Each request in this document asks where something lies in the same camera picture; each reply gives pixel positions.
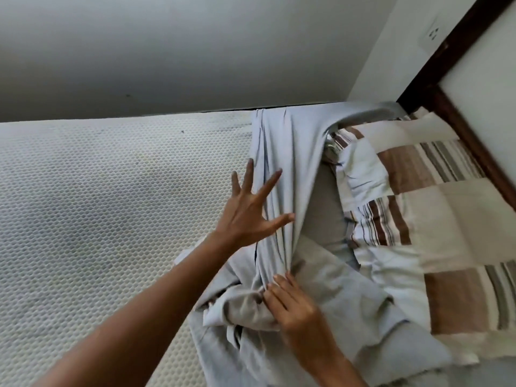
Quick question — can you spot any person's left hand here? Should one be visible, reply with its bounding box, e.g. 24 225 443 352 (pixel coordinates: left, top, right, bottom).
216 157 296 248

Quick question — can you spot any person's right hand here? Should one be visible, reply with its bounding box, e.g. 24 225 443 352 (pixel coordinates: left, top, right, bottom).
262 271 343 377

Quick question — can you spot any light blue bed sheet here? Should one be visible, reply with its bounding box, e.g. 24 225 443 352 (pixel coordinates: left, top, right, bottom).
173 101 454 387

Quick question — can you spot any white textured mattress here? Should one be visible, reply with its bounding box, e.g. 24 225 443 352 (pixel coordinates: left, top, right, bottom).
0 103 263 387

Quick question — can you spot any brown striped patchwork blanket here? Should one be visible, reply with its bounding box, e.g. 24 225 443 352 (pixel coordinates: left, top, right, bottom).
322 106 516 367

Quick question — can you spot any dark wooden bed frame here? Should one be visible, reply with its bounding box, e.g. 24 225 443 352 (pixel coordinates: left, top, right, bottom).
397 0 516 212

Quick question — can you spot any person's left forearm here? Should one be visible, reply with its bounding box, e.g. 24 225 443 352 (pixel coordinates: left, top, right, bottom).
30 233 245 387

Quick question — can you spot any white wall socket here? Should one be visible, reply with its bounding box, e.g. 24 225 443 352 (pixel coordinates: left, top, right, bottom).
419 16 444 51

